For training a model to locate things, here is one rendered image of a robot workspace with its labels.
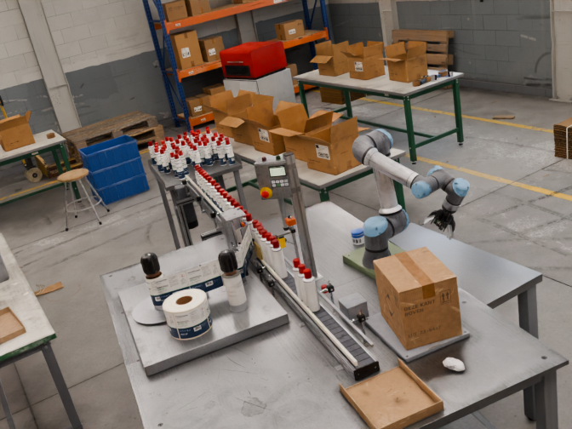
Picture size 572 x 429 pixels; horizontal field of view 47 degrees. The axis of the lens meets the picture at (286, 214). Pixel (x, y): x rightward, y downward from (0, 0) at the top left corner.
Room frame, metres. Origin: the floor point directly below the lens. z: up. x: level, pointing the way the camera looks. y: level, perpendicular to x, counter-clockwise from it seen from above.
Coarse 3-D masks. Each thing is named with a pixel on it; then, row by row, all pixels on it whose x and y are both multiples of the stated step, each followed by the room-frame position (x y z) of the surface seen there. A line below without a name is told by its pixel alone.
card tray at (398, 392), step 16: (400, 368) 2.10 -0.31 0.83; (368, 384) 2.04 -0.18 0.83; (384, 384) 2.02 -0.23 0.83; (400, 384) 2.00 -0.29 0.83; (416, 384) 1.98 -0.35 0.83; (352, 400) 1.93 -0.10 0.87; (368, 400) 1.95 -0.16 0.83; (384, 400) 1.93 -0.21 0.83; (400, 400) 1.91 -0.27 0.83; (416, 400) 1.90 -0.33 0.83; (432, 400) 1.88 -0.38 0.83; (368, 416) 1.87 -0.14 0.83; (384, 416) 1.85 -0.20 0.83; (400, 416) 1.83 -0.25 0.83; (416, 416) 1.80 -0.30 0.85
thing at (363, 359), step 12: (288, 276) 2.94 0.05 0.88; (324, 312) 2.53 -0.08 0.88; (324, 324) 2.43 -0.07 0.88; (336, 324) 2.42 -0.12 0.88; (336, 336) 2.33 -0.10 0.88; (348, 336) 2.31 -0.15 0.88; (348, 348) 2.23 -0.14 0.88; (360, 348) 2.21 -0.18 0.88; (348, 360) 2.15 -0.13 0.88; (360, 360) 2.13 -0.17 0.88; (372, 360) 2.12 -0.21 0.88
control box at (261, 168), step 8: (272, 160) 2.99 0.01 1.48; (280, 160) 2.97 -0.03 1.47; (256, 168) 2.99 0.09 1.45; (264, 168) 2.98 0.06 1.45; (288, 168) 2.95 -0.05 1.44; (256, 176) 3.00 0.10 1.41; (264, 176) 2.98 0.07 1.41; (280, 176) 2.95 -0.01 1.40; (288, 176) 2.94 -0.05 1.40; (264, 184) 2.98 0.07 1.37; (272, 192) 2.97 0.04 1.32; (280, 192) 2.96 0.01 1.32; (288, 192) 2.95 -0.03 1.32
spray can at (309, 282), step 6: (306, 270) 2.57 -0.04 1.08; (306, 276) 2.56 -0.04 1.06; (306, 282) 2.55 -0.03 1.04; (312, 282) 2.55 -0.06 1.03; (306, 288) 2.55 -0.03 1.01; (312, 288) 2.55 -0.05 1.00; (306, 294) 2.56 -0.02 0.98; (312, 294) 2.55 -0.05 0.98; (312, 300) 2.55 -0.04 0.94; (318, 300) 2.57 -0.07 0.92; (312, 306) 2.55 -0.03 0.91; (318, 306) 2.55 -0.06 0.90; (312, 312) 2.55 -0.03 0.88
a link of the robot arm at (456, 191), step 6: (456, 180) 2.69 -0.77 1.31; (462, 180) 2.70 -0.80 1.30; (450, 186) 2.70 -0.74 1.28; (456, 186) 2.67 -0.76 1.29; (462, 186) 2.66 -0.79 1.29; (468, 186) 2.67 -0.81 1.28; (450, 192) 2.70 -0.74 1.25; (456, 192) 2.67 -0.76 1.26; (462, 192) 2.66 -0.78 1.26; (450, 198) 2.70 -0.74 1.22; (456, 198) 2.68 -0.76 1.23; (462, 198) 2.69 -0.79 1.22; (456, 204) 2.70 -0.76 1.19
